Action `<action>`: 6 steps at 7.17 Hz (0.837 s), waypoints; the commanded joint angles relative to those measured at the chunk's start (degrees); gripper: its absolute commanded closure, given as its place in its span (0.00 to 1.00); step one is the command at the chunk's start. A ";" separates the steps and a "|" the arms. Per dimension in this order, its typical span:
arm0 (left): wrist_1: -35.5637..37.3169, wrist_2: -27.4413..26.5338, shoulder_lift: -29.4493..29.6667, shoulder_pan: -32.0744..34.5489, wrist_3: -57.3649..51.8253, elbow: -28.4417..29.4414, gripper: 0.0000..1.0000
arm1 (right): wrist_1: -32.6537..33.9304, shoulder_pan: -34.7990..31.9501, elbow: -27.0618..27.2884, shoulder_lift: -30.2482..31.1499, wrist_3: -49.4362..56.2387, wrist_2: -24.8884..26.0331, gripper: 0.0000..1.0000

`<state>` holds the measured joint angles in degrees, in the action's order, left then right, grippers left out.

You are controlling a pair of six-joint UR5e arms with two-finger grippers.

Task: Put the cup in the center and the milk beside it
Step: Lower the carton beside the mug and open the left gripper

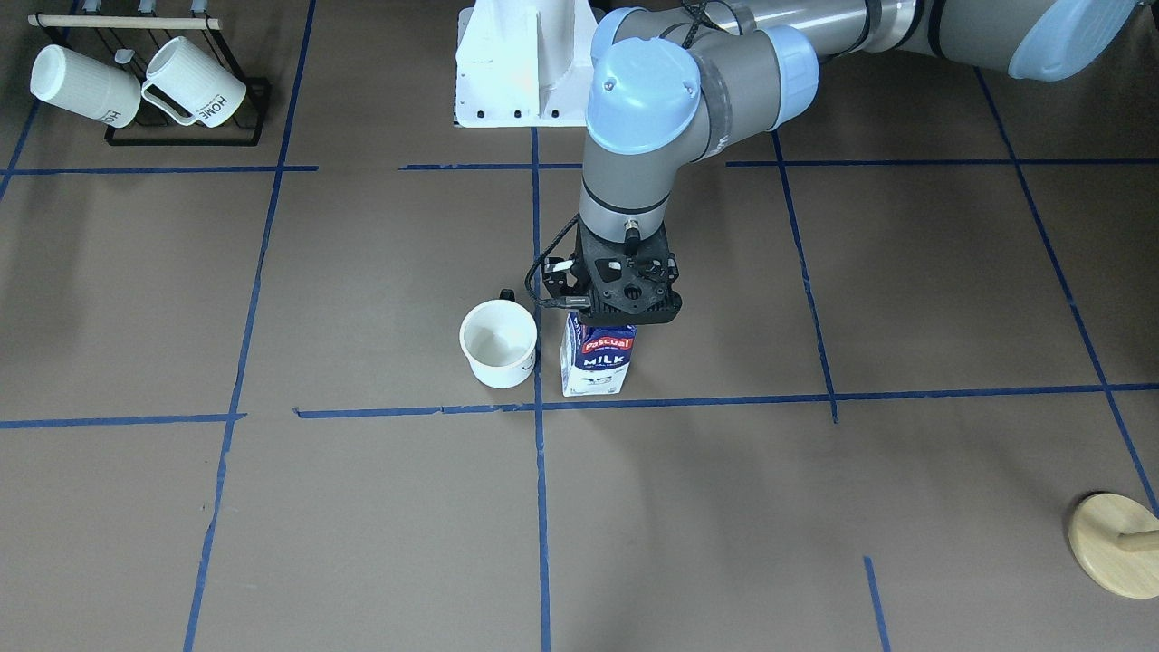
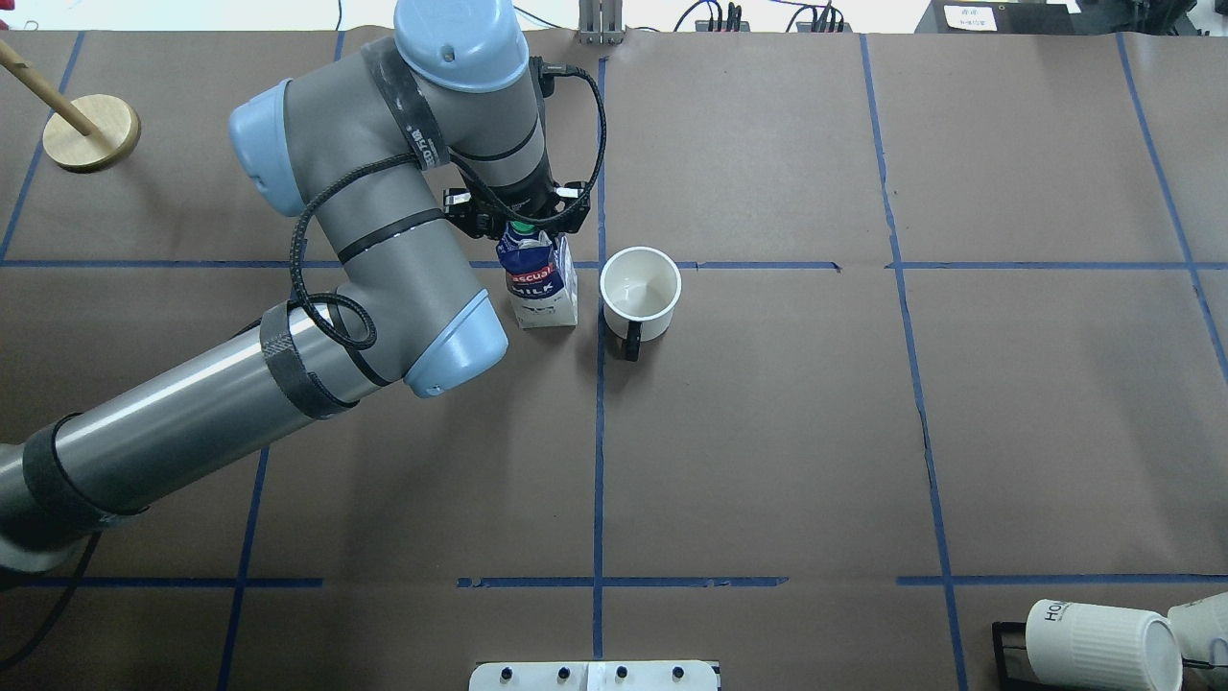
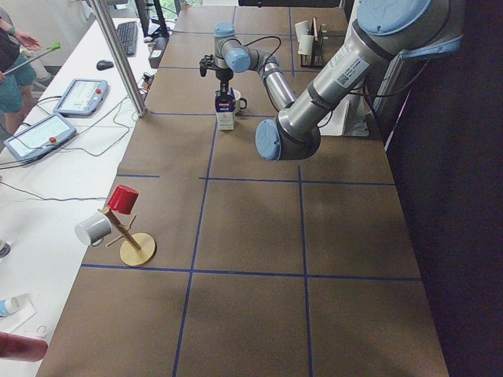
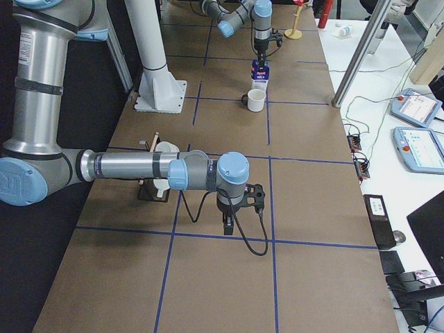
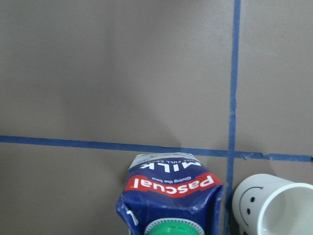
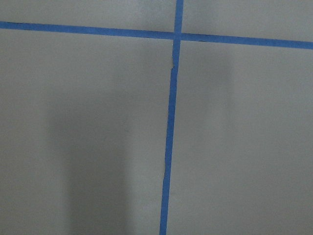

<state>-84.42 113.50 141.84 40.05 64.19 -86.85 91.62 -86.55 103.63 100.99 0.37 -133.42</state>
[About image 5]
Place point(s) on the blue milk carton green cap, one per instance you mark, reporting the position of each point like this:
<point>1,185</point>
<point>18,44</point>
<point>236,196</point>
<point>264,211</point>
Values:
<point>170,194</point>

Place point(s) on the white smiley mug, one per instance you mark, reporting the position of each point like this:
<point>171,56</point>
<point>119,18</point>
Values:
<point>263,204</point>

